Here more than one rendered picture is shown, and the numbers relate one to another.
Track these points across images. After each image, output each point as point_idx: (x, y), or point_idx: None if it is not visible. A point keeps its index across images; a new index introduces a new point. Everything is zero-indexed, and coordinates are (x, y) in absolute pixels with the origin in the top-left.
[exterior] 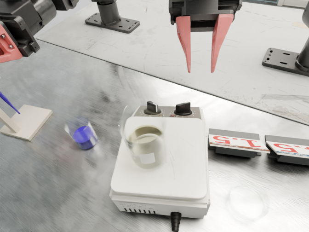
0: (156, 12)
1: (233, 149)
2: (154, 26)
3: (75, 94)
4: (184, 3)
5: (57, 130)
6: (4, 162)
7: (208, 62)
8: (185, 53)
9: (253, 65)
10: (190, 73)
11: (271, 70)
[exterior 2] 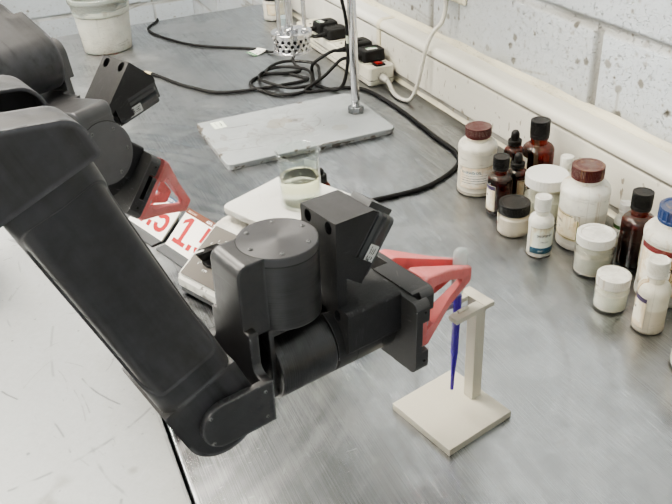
0: None
1: None
2: None
3: (328, 429)
4: (147, 152)
5: (398, 369)
6: (502, 360)
7: (36, 358)
8: (181, 186)
9: (1, 316)
10: (94, 354)
11: (1, 297)
